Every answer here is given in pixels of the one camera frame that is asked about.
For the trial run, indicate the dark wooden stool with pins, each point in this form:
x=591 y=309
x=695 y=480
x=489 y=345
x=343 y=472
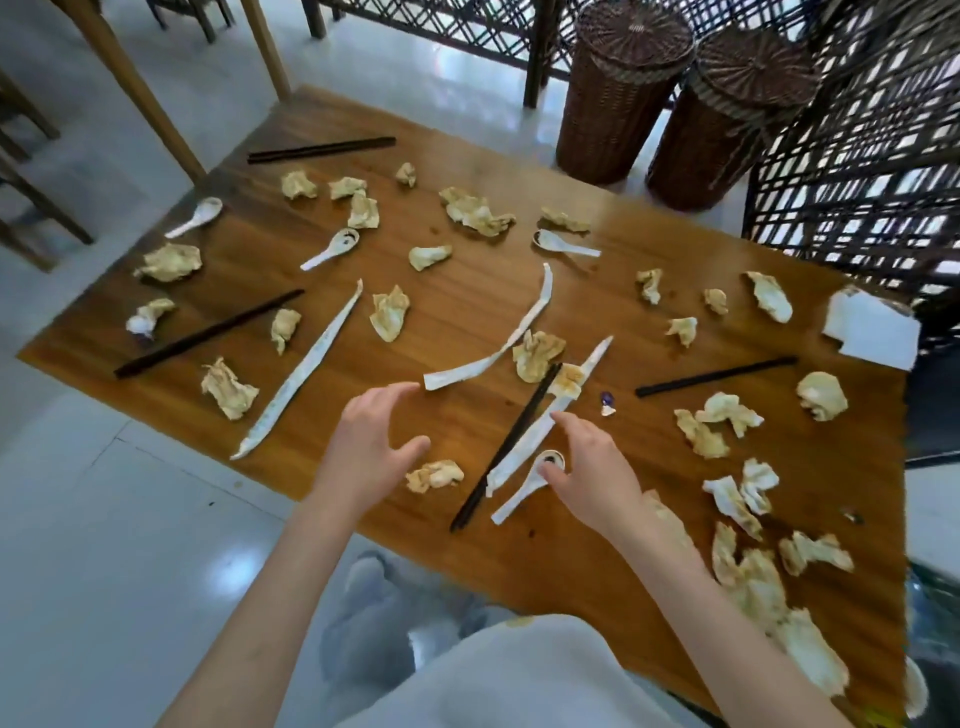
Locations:
x=199 y=19
x=52 y=206

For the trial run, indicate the person's right hand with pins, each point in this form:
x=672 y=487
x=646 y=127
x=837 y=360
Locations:
x=604 y=487

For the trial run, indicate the grey blue pillar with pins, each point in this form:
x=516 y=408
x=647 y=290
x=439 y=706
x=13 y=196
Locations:
x=934 y=412

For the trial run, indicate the brown wicker lidded basket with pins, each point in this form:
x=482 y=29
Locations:
x=615 y=105
x=720 y=135

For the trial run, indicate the light wooden table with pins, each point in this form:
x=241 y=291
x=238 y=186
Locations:
x=124 y=75

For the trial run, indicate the person's left hand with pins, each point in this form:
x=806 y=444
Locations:
x=360 y=457

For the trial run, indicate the dark wooden lattice screen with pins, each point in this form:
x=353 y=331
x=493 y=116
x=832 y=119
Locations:
x=825 y=187
x=538 y=60

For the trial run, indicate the used napkins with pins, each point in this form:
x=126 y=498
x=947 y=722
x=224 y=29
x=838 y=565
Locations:
x=229 y=390

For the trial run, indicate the white paper napkin pack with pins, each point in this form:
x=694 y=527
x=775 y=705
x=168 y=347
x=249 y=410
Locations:
x=874 y=330

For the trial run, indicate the person's right forearm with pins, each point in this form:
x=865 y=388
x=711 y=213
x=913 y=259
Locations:
x=720 y=637

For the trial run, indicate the person's left forearm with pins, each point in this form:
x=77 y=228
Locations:
x=270 y=615

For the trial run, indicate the dark wooden table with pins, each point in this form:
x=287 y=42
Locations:
x=240 y=262

